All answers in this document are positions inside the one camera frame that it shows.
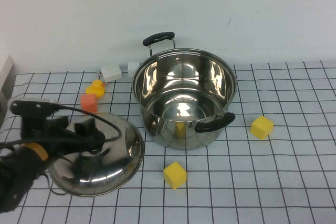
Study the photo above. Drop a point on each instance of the stainless steel lid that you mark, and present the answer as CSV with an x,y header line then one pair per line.
x,y
118,166

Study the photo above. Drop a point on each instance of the grid-patterned white tablecloth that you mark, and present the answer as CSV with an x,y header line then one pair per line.
x,y
262,182

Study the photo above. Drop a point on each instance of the yellow rubber duck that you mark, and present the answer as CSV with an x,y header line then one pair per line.
x,y
96,89

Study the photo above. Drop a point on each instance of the orange foam cube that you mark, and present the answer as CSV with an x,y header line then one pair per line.
x,y
89,103

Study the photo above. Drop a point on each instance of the white grey board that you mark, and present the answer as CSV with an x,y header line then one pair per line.
x,y
5,77

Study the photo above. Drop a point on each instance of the stainless steel pot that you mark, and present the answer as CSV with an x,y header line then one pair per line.
x,y
162,134

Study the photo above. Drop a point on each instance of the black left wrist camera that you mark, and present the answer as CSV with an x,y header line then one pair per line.
x,y
31,107

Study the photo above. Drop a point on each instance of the yellow foam cube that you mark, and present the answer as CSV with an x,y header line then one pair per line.
x,y
175,175
261,128

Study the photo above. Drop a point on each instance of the white power adapter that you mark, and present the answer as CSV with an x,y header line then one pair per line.
x,y
112,73

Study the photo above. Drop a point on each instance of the small white cube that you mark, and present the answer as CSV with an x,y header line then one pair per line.
x,y
133,68

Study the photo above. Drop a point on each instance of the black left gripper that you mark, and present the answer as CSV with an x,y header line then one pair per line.
x,y
57,137

